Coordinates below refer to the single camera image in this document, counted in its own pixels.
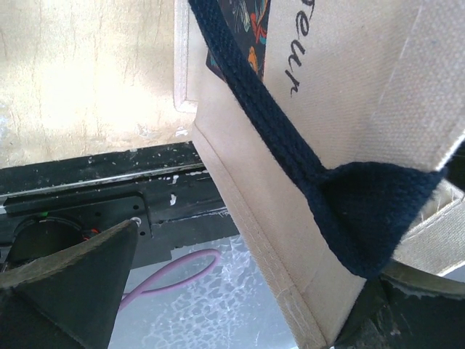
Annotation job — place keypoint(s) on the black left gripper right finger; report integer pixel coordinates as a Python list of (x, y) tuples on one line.
[(406, 308)]

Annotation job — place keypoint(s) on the cream canvas tote bag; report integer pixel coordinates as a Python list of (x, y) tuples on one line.
[(334, 132)]

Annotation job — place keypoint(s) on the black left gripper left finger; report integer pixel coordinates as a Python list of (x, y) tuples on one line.
[(69, 299)]

